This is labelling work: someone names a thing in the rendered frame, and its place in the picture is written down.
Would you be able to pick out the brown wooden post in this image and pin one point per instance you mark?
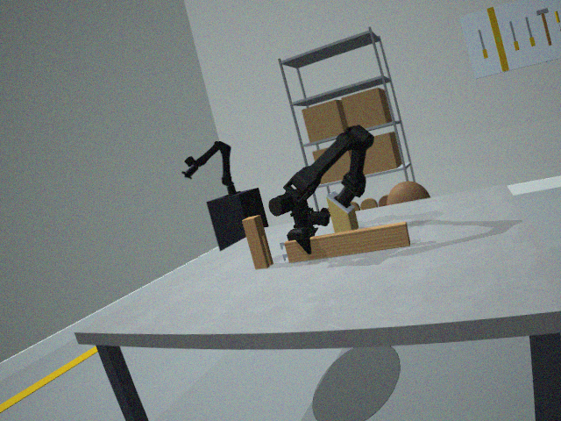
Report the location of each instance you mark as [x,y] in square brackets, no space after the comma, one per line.
[257,241]

